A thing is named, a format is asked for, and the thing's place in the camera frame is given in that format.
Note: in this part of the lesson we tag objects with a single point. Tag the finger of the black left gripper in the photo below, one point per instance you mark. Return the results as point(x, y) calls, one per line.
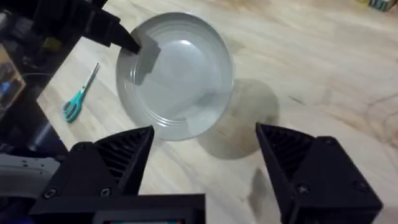
point(109, 29)

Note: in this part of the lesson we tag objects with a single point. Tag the brown cardboard box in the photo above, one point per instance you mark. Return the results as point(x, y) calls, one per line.
point(9, 81)

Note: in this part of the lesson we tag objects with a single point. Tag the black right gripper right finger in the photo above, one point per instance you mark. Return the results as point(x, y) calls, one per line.
point(320, 180)

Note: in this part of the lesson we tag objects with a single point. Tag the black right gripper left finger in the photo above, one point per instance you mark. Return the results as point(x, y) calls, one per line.
point(93, 168)

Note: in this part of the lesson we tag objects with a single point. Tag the pale grey round plate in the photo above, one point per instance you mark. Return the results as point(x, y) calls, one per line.
point(183, 81)

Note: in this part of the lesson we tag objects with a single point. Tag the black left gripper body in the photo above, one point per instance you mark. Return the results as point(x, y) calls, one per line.
point(59, 15)

